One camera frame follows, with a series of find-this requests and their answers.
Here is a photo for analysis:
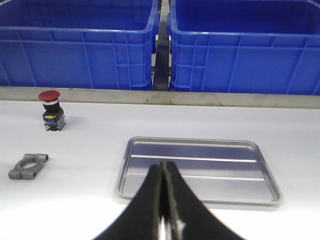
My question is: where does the blue plastic bin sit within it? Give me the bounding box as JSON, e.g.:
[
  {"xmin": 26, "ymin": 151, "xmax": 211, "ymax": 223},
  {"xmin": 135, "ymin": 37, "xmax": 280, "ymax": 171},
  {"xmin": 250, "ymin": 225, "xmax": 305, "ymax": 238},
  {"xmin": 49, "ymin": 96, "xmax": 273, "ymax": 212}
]
[
  {"xmin": 168, "ymin": 0, "xmax": 320, "ymax": 96},
  {"xmin": 0, "ymin": 0, "xmax": 160, "ymax": 90}
]

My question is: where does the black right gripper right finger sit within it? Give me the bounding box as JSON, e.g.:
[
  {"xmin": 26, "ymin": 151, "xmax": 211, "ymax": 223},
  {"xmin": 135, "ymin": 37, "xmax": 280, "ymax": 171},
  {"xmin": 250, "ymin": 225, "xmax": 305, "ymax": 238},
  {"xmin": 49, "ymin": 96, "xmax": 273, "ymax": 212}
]
[{"xmin": 162, "ymin": 161, "xmax": 243, "ymax": 240}]

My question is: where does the right blue plastic bin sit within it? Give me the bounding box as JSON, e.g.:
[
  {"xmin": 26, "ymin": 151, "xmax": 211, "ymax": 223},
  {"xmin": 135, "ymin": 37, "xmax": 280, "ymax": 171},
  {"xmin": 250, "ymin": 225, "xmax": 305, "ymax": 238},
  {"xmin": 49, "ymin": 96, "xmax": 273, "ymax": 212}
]
[{"xmin": 168, "ymin": 0, "xmax": 320, "ymax": 96}]

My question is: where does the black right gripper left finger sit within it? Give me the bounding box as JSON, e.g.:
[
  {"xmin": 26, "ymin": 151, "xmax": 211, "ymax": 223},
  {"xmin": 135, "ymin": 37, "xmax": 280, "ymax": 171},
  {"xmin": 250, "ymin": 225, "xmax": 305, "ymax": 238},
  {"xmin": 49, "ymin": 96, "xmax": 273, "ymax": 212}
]
[{"xmin": 95, "ymin": 162, "xmax": 164, "ymax": 240}]

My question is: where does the red emergency stop button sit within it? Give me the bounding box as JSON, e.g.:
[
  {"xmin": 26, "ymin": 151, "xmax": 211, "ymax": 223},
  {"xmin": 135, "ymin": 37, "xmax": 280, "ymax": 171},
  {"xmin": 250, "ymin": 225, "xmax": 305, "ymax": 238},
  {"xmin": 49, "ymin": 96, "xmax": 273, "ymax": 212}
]
[{"xmin": 38, "ymin": 90, "xmax": 66, "ymax": 131}]

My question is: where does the centre blue plastic bin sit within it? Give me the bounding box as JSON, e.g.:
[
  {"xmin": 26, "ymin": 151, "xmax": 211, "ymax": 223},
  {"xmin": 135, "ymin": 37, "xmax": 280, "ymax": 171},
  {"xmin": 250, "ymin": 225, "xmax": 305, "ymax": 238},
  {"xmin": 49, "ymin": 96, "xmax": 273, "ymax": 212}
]
[{"xmin": 0, "ymin": 0, "xmax": 160, "ymax": 90}]

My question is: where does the grey metal clamp block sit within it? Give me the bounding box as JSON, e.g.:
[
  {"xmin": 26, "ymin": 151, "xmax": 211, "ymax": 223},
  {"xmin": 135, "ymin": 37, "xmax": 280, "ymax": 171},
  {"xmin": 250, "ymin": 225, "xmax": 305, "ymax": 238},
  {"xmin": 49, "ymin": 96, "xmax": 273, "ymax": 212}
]
[{"xmin": 8, "ymin": 153, "xmax": 49, "ymax": 180}]

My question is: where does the silver metal tray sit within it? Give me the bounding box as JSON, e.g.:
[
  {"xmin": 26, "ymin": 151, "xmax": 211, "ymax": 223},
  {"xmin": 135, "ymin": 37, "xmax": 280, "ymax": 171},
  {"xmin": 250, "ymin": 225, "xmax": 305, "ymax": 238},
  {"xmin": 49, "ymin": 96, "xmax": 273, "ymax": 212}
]
[{"xmin": 117, "ymin": 136, "xmax": 282, "ymax": 206}]

